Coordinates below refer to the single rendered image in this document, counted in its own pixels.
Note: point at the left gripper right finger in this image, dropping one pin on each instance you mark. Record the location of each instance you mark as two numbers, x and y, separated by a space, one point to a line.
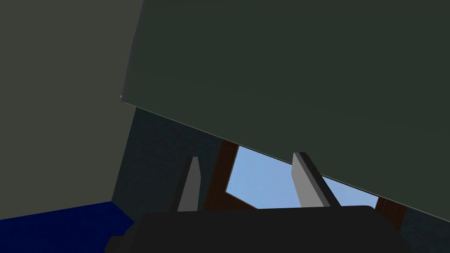
311 186

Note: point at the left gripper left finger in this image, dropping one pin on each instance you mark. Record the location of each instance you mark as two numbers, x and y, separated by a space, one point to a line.
190 189

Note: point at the brown framed window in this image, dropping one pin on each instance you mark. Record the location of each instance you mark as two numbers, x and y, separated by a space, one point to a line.
260 182

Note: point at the dark green door leaf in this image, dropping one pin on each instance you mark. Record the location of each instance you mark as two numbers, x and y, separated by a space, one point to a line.
288 77

